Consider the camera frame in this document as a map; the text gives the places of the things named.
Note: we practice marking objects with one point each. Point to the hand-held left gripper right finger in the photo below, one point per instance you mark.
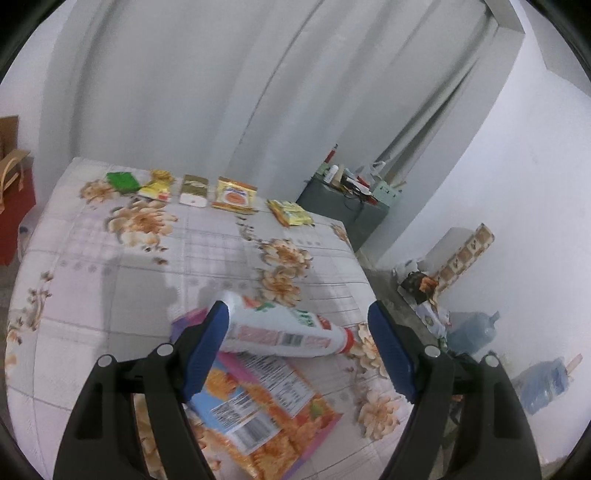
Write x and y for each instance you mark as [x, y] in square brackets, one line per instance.
[390, 350]

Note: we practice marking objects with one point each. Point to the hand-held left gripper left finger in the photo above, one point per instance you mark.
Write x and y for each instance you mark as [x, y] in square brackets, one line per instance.
[203, 350]

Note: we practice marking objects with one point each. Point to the white bottle red cap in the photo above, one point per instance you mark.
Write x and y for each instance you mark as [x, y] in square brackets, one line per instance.
[277, 323]

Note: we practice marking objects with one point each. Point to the orange chip bag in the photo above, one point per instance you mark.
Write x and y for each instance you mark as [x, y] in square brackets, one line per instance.
[277, 415]

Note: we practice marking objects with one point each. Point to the yellow orange snack packet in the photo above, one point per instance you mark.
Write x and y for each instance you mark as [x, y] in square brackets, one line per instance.
[234, 196]

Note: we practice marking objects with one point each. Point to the gold and white box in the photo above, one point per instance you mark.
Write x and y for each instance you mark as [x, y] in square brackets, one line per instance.
[194, 189]

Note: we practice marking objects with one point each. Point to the yellow packets bundle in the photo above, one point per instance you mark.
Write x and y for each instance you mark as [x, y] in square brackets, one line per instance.
[291, 213]

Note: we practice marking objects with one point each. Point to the gold candy wrapper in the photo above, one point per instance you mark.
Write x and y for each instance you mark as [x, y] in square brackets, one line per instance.
[154, 187]

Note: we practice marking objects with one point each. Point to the green packet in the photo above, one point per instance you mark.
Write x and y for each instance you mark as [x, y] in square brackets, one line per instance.
[122, 181]

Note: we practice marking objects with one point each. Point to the white patterned bag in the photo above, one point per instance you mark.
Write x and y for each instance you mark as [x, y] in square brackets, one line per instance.
[434, 318]

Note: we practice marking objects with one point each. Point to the dark snack bag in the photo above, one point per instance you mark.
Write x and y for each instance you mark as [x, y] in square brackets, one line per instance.
[415, 284]

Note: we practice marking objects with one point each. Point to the blue water jug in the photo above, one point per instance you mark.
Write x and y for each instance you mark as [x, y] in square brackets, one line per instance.
[471, 332]
[540, 387]

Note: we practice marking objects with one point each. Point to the white plastic bag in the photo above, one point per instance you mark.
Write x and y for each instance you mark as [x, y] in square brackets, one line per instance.
[406, 267]

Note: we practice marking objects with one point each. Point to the floral tablecloth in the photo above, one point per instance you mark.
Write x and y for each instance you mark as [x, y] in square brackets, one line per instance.
[115, 300]

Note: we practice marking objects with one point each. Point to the white board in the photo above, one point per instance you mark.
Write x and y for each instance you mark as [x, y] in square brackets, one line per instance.
[443, 249]

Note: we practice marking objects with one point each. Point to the patterned wallpaper roll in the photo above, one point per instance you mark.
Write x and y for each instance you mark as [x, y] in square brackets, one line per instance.
[466, 258]

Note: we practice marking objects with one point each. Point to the grey cabinet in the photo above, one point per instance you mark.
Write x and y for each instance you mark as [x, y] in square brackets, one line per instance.
[337, 212]

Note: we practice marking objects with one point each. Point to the green desk organizer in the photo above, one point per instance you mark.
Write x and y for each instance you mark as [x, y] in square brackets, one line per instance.
[385, 191]

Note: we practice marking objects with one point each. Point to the wooden stick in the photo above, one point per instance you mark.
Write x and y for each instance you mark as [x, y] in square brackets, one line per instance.
[574, 363]

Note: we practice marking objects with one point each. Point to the small white bottle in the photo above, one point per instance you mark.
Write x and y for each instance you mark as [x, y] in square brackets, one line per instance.
[331, 173]

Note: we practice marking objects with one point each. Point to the red bag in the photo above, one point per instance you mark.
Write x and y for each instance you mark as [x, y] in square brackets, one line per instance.
[16, 221]

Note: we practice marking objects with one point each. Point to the white curtain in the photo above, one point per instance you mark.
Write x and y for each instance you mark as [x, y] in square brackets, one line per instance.
[184, 92]

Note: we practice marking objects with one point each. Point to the cardboard box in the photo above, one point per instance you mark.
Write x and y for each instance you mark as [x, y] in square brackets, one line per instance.
[8, 134]

